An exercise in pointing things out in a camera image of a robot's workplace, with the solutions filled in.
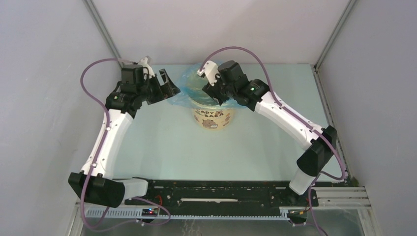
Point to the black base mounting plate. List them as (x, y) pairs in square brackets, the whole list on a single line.
[(239, 210)]

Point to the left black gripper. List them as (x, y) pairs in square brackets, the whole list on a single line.
[(167, 90)]

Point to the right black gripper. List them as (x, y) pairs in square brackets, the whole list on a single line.
[(213, 91)]

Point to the small circuit board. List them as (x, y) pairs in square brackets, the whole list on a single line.
[(149, 213), (298, 213)]

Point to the blue plastic trash bag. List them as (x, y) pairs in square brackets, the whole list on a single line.
[(191, 94)]

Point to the right small circuit board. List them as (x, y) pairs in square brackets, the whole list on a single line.
[(298, 213)]

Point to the aluminium frame rail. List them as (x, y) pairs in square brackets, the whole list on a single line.
[(342, 197)]

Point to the yellow capybara trash bin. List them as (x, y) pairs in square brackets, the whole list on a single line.
[(213, 118)]

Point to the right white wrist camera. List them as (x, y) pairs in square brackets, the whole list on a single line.
[(209, 71)]

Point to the white toothed cable duct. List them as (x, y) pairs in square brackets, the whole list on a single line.
[(135, 213)]

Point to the left small circuit board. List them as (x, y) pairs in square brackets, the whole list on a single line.
[(149, 213)]

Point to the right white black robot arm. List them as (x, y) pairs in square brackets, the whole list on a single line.
[(318, 143)]

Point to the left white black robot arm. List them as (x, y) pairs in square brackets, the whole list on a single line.
[(95, 182)]

